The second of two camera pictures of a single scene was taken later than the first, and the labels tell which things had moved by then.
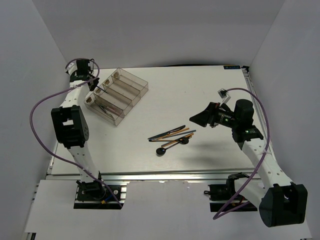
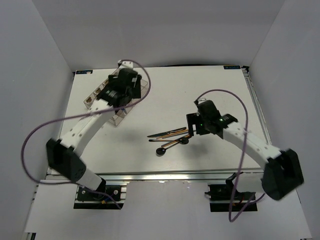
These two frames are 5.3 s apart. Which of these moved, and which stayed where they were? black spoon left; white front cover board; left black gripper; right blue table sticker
Moved: left black gripper
Stayed: black spoon left; right blue table sticker; white front cover board
